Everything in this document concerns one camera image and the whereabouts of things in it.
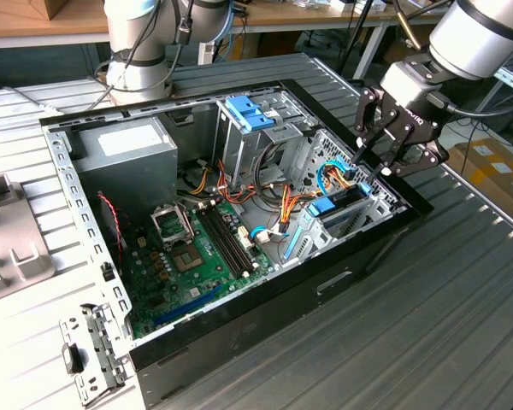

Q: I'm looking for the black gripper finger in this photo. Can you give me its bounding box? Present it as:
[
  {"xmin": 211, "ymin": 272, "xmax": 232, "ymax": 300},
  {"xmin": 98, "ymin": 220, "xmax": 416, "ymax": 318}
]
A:
[
  {"xmin": 377, "ymin": 122, "xmax": 451, "ymax": 179},
  {"xmin": 352, "ymin": 85, "xmax": 400, "ymax": 167}
]

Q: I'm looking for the hard disk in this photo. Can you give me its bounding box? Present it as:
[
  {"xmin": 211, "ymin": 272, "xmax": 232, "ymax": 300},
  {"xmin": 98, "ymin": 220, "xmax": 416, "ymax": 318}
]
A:
[{"xmin": 283, "ymin": 182, "xmax": 374, "ymax": 261}]

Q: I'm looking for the perforated metal disk bay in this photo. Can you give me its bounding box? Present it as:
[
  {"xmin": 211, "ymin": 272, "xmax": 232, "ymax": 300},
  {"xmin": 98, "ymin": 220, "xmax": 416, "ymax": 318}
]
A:
[{"xmin": 277, "ymin": 127, "xmax": 411, "ymax": 268}]

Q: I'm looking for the brown cardboard box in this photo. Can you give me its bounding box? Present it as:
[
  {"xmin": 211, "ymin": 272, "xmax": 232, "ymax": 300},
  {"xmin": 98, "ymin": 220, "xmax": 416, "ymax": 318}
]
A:
[{"xmin": 442, "ymin": 138, "xmax": 513, "ymax": 219}]

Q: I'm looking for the black tripod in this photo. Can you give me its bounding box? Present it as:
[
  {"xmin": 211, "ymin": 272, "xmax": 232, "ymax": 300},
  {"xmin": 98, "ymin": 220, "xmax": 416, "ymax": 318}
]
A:
[{"xmin": 303, "ymin": 0, "xmax": 377, "ymax": 80}]

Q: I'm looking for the small white box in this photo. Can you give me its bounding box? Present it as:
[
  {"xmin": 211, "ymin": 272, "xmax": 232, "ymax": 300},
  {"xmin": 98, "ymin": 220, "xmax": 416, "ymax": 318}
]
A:
[{"xmin": 339, "ymin": 0, "xmax": 388, "ymax": 14}]

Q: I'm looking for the blue plastic drive latch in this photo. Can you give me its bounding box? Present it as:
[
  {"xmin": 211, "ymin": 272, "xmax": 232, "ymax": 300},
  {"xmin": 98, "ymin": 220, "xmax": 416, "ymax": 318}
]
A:
[{"xmin": 225, "ymin": 96, "xmax": 283, "ymax": 132}]

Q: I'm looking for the metal optical drive cage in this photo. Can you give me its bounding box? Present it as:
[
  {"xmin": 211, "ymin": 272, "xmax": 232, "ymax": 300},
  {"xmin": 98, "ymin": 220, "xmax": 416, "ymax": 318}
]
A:
[{"xmin": 213, "ymin": 90, "xmax": 321, "ymax": 191}]

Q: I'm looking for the white rectangular device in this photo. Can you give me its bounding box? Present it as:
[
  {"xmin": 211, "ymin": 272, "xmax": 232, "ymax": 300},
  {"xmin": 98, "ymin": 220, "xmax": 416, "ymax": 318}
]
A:
[{"xmin": 198, "ymin": 42, "xmax": 218, "ymax": 66}]

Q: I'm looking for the white board connector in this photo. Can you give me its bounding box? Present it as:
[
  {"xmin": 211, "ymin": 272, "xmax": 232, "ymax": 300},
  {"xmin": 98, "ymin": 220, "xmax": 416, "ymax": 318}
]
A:
[{"xmin": 237, "ymin": 225, "xmax": 256, "ymax": 252}]

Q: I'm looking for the black RAM slot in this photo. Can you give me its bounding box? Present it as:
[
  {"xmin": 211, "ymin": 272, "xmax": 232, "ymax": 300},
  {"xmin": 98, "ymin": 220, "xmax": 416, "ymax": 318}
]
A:
[
  {"xmin": 214, "ymin": 206, "xmax": 257, "ymax": 275},
  {"xmin": 209, "ymin": 207, "xmax": 252, "ymax": 277},
  {"xmin": 198, "ymin": 209, "xmax": 243, "ymax": 281},
  {"xmin": 203, "ymin": 208, "xmax": 248, "ymax": 278}
]

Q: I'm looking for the thin locking lever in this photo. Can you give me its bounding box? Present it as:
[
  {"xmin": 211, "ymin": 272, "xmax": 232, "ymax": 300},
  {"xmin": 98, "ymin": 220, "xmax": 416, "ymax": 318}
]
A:
[{"xmin": 180, "ymin": 203, "xmax": 197, "ymax": 239}]

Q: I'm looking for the black open PC case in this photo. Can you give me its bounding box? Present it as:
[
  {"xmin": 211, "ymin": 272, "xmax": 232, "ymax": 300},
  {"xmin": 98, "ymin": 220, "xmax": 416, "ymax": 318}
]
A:
[{"xmin": 38, "ymin": 79, "xmax": 435, "ymax": 409}]

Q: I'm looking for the CPU socket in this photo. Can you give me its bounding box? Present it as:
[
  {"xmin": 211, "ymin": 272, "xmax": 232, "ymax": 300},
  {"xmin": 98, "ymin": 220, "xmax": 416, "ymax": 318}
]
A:
[{"xmin": 170, "ymin": 243, "xmax": 206, "ymax": 274}]

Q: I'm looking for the metal socket cover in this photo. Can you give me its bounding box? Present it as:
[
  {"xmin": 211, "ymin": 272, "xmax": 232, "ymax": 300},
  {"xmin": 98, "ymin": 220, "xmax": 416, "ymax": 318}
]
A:
[{"xmin": 150, "ymin": 203, "xmax": 196, "ymax": 249}]

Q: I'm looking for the grey power supply unit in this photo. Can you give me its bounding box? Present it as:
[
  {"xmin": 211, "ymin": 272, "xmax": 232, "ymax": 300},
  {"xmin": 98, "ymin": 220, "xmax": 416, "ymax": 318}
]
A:
[{"xmin": 70, "ymin": 115, "xmax": 179, "ymax": 219}]

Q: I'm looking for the green motherboard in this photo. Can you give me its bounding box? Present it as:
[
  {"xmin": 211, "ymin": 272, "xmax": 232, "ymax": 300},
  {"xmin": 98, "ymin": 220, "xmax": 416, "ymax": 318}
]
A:
[{"xmin": 126, "ymin": 200, "xmax": 274, "ymax": 338}]

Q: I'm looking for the blue expansion slot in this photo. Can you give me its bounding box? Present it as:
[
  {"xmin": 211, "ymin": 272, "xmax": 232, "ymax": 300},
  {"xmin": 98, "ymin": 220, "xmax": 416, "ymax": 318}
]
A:
[{"xmin": 152, "ymin": 284, "xmax": 226, "ymax": 325}]

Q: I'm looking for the black case fan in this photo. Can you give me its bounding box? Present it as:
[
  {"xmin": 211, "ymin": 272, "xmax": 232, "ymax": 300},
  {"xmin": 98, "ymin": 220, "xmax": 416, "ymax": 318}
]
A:
[{"xmin": 96, "ymin": 190, "xmax": 132, "ymax": 274}]

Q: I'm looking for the brown wooden box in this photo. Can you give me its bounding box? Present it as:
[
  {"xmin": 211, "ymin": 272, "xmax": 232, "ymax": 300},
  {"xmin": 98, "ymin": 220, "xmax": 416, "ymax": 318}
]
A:
[{"xmin": 44, "ymin": 0, "xmax": 74, "ymax": 21}]

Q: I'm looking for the grey parts rack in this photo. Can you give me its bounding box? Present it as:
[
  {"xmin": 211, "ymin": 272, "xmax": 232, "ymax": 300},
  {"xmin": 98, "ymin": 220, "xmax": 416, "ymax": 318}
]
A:
[{"xmin": 0, "ymin": 173, "xmax": 56, "ymax": 307}]

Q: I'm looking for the black plastic latch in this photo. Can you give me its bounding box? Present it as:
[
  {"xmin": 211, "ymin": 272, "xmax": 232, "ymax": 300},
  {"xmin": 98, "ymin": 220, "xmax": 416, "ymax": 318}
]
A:
[{"xmin": 62, "ymin": 343, "xmax": 86, "ymax": 375}]

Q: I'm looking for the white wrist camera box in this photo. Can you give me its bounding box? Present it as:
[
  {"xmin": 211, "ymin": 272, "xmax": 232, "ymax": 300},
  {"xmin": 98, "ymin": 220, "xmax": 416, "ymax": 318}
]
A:
[{"xmin": 379, "ymin": 61, "xmax": 435, "ymax": 110}]

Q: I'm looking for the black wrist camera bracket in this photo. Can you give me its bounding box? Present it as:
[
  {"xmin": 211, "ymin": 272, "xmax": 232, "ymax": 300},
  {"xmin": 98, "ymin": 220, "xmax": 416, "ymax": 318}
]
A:
[{"xmin": 404, "ymin": 54, "xmax": 454, "ymax": 85}]

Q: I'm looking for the long blue data wire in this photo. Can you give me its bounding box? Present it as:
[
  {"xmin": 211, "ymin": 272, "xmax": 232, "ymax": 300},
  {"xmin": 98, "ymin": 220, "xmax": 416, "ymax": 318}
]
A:
[{"xmin": 316, "ymin": 155, "xmax": 356, "ymax": 197}]

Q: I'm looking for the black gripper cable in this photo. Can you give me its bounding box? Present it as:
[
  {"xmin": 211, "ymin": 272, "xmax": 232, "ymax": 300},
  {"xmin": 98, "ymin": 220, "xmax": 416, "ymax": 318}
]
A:
[{"xmin": 427, "ymin": 91, "xmax": 513, "ymax": 120}]

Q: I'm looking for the tan braided cable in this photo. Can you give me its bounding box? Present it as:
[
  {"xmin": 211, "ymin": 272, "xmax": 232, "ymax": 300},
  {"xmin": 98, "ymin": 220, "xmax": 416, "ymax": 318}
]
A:
[{"xmin": 392, "ymin": 0, "xmax": 424, "ymax": 51}]

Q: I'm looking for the orange power wire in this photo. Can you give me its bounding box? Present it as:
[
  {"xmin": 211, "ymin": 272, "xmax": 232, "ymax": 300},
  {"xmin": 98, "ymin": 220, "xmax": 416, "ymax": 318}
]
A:
[{"xmin": 277, "ymin": 168, "xmax": 356, "ymax": 236}]

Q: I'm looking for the multicolour power wire bundle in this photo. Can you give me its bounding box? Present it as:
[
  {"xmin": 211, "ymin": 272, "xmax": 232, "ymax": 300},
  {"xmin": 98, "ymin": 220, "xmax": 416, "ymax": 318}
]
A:
[{"xmin": 183, "ymin": 157, "xmax": 292, "ymax": 208}]

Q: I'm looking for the light blue robot cable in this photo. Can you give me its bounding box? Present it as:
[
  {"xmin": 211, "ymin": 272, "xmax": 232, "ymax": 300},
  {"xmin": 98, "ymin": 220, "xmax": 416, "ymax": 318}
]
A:
[{"xmin": 217, "ymin": 0, "xmax": 247, "ymax": 56}]

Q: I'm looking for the short blue data wire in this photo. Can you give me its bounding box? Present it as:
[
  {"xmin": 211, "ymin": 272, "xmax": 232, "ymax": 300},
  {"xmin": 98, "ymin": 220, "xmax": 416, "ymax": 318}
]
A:
[{"xmin": 250, "ymin": 225, "xmax": 290, "ymax": 245}]

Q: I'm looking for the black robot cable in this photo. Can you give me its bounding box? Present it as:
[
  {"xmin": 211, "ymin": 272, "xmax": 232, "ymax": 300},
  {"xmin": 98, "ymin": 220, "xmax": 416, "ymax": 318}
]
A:
[{"xmin": 92, "ymin": 0, "xmax": 193, "ymax": 113}]

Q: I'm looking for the cable with silver connector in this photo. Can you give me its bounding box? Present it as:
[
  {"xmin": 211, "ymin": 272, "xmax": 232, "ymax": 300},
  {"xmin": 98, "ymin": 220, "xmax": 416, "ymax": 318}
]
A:
[{"xmin": 2, "ymin": 85, "xmax": 66, "ymax": 115}]

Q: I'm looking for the wooden desk white frame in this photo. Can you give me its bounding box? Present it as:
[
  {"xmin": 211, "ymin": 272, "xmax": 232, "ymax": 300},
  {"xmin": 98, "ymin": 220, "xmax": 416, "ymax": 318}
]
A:
[{"xmin": 0, "ymin": 0, "xmax": 454, "ymax": 78}]

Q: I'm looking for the metal card retention bracket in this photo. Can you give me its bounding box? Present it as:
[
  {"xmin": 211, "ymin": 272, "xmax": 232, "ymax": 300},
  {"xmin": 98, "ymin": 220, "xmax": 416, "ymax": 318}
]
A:
[{"xmin": 58, "ymin": 302, "xmax": 133, "ymax": 407}]

